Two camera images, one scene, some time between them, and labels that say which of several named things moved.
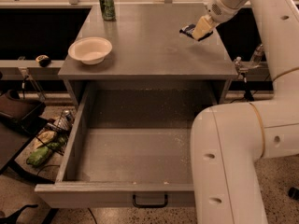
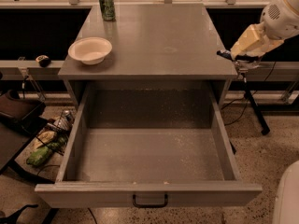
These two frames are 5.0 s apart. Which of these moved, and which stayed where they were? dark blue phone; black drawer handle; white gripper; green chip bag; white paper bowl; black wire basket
Moved: dark blue phone; white gripper
Stayed: green chip bag; black drawer handle; white paper bowl; black wire basket
